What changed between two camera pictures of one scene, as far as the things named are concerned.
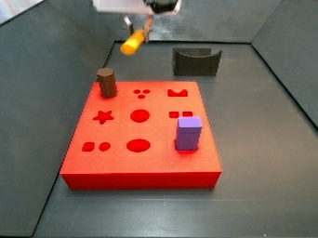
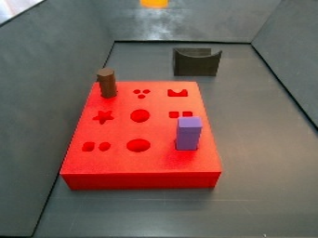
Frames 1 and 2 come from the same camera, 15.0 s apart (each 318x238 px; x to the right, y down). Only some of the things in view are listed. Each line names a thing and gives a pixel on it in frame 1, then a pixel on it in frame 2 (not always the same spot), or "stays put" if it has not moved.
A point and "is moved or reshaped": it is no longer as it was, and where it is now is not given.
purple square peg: [188, 133] stays put
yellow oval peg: [131, 45] is moved or reshaped
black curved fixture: [196, 61] stays put
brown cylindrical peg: [106, 75] stays put
